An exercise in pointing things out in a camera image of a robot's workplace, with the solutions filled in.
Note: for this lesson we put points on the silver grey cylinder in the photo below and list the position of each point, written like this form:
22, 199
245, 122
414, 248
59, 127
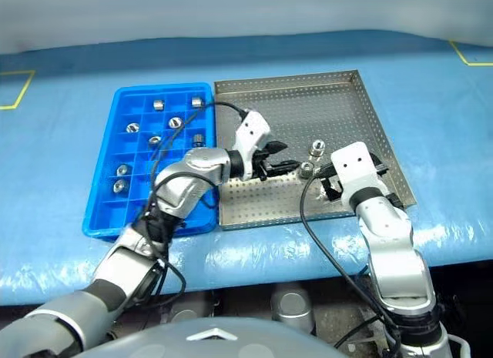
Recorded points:
185, 315
291, 306

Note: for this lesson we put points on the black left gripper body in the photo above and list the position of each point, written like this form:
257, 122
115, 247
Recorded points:
260, 165

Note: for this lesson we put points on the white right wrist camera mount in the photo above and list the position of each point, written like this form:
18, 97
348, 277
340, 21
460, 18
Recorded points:
356, 169

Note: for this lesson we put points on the grey robot torso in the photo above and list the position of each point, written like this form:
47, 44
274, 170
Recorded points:
212, 340

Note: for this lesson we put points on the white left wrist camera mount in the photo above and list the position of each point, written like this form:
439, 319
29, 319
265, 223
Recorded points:
250, 131

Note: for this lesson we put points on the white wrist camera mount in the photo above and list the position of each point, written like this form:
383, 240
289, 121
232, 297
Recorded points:
356, 169
250, 131

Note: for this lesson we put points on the blue plastic compartment tray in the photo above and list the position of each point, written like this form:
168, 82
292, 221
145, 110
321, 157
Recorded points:
104, 204

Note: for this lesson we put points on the perforated steel tray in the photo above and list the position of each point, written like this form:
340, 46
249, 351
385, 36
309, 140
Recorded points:
308, 104

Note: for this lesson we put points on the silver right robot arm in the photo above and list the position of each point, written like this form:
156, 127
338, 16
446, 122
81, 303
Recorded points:
389, 227

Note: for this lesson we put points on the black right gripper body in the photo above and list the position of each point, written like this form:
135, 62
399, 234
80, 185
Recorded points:
336, 188

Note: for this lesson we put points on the small metal roller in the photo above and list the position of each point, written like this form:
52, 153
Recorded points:
175, 122
196, 102
198, 140
122, 169
154, 140
317, 147
306, 170
120, 185
158, 104
132, 127

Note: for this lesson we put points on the yellow tape marking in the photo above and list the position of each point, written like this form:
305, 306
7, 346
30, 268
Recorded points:
460, 55
23, 92

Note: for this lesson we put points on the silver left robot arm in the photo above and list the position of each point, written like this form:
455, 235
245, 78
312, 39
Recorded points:
200, 165

